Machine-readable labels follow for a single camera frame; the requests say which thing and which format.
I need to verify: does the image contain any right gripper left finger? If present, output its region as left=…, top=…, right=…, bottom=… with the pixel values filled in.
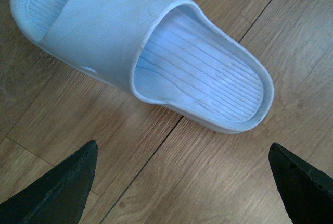
left=1, top=140, right=98, bottom=223

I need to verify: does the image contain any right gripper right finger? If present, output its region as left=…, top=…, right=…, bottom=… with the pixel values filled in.
left=268, top=143, right=332, bottom=223

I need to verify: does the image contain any light blue slipper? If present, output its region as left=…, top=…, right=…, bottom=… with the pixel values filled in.
left=10, top=0, right=274, bottom=133

